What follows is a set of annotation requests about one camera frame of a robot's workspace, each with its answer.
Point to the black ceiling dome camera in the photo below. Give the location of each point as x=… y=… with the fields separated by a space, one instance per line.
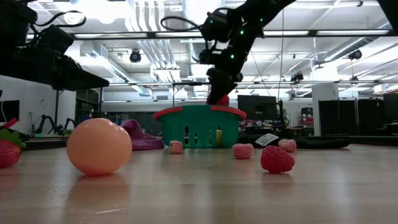
x=355 y=54
x=135 y=57

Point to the background black robot arm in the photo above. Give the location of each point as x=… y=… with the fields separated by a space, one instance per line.
x=49 y=123

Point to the orange toy peach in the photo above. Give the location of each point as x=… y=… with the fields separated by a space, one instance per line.
x=99 y=146

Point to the yellow toy produce piece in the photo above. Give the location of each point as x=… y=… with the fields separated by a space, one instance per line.
x=219 y=137

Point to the black monitor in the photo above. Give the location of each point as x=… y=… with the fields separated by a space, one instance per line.
x=257 y=107

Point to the red toy strawberry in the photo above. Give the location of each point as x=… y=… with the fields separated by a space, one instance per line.
x=8 y=154

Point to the white pillar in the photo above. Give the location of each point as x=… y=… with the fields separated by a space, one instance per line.
x=325 y=109

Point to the red toy bell pepper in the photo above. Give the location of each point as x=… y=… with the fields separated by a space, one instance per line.
x=224 y=101

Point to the black cloth with white label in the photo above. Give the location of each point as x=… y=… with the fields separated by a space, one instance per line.
x=311 y=142

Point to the black aluminium table frame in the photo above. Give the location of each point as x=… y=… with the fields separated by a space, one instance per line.
x=46 y=143

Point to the black partition cabinets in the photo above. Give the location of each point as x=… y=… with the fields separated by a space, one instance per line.
x=367 y=116

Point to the pink toy cube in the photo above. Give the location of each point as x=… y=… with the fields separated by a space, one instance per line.
x=176 y=147
x=242 y=151
x=287 y=145

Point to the red toy raspberry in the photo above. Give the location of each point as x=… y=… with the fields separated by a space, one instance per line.
x=276 y=159

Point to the teal basket with orange rim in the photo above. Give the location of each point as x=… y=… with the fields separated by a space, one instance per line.
x=199 y=124

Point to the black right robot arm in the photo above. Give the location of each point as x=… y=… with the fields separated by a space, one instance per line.
x=270 y=12

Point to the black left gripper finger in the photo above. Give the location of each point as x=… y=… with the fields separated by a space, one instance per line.
x=81 y=79

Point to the black overhead beam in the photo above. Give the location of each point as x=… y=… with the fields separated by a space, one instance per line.
x=174 y=34

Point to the purple cloth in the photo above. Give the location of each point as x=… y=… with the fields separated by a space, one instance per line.
x=140 y=140

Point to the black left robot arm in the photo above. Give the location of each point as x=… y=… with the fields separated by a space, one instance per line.
x=15 y=12

